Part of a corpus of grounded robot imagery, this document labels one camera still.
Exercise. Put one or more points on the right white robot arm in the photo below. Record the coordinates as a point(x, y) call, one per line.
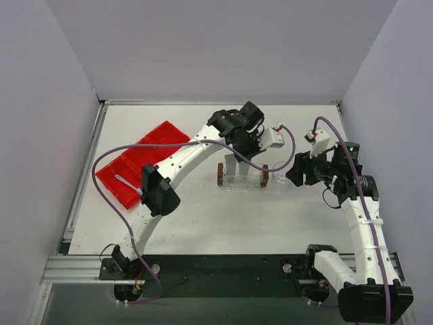
point(373, 292)

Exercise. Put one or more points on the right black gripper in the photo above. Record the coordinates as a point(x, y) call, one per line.
point(305, 168)

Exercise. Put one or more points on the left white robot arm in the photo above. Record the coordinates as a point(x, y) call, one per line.
point(160, 181)

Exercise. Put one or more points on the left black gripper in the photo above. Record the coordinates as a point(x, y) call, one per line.
point(245, 149)

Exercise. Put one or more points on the toothpaste tube green cap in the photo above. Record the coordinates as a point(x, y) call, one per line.
point(243, 169)

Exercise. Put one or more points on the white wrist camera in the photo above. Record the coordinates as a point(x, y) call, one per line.
point(270, 138)
point(319, 140)

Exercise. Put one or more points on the clear tray brown handles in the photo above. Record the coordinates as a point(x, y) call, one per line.
point(255, 181)

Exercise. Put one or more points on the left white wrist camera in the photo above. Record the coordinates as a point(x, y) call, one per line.
point(270, 138)

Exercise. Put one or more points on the toothpaste tube black cap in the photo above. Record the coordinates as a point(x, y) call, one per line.
point(231, 164)

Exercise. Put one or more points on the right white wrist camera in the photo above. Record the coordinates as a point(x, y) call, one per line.
point(319, 140)

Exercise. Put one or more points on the aluminium front rail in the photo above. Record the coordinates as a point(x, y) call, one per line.
point(85, 269)

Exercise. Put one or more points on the red plastic compartment box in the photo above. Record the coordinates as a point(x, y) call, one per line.
point(130, 162)

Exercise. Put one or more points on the clear plastic cup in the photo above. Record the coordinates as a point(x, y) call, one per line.
point(280, 171)

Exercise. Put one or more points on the grey toothbrush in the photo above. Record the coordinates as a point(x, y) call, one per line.
point(127, 183)

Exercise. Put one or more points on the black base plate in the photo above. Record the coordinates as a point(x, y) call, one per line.
point(215, 276)

